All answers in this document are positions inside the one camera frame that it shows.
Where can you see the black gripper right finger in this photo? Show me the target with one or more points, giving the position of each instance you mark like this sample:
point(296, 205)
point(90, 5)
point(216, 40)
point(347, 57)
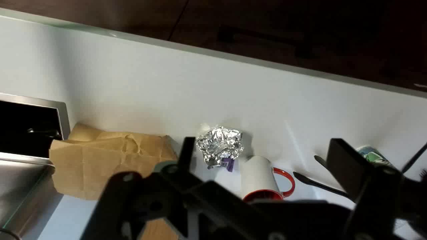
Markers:
point(380, 192)

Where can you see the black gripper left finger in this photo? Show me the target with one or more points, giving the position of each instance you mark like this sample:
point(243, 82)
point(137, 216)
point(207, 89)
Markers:
point(129, 201)

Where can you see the silver foil ball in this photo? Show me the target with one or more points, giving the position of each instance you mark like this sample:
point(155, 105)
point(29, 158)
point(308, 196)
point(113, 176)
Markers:
point(220, 146)

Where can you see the green patterned paper cup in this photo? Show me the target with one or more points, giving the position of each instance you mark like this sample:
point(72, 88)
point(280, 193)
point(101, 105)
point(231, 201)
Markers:
point(372, 154)

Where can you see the brown paper bag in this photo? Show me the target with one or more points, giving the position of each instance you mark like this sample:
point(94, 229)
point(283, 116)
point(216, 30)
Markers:
point(89, 156)

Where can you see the white mug red handle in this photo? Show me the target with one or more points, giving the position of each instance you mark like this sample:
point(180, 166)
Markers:
point(259, 182)

